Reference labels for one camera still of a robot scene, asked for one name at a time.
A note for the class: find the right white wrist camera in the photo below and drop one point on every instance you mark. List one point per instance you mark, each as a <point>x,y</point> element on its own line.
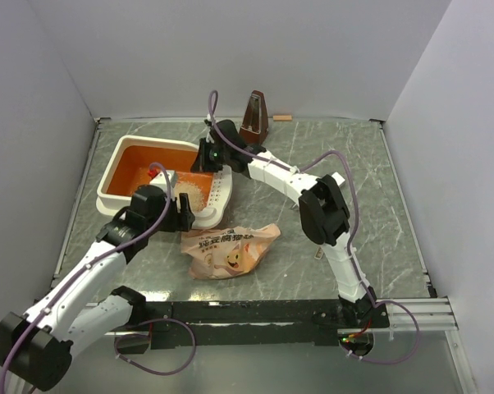
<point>209,137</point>

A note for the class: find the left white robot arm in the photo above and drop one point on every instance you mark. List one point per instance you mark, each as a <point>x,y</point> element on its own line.
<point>40,345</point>

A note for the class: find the wooden ruler with crown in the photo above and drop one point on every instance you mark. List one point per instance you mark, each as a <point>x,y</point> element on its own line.
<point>319,253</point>

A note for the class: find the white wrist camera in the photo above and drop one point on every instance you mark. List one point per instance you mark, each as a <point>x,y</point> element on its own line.
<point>165,178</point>
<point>209,137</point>

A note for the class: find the silver metal scoop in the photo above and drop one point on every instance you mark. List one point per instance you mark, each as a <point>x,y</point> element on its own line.
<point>340,180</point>

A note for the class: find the small wooden block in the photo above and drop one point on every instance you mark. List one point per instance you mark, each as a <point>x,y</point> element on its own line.
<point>282,118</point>

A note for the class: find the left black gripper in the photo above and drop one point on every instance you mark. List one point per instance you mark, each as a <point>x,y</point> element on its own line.
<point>180,221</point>

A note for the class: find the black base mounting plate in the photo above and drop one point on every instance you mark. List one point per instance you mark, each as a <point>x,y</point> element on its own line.
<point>254,322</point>

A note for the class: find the clean litter pile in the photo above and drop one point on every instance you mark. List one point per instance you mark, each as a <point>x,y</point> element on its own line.
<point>197,194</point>

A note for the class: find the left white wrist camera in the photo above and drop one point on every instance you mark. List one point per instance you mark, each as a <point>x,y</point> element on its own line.
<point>165,178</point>

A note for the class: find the brown wooden metronome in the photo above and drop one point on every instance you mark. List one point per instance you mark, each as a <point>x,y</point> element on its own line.
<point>254,127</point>

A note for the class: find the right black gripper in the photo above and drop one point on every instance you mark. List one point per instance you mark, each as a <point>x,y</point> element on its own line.
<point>202,164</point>

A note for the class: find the white orange litter box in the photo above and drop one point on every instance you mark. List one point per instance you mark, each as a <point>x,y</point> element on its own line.
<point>132,164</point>

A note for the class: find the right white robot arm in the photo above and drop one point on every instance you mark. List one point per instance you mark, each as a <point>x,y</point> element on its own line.
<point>324,214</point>

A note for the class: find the peach cat litter bag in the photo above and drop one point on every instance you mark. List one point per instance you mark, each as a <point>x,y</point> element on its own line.
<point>223,254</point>

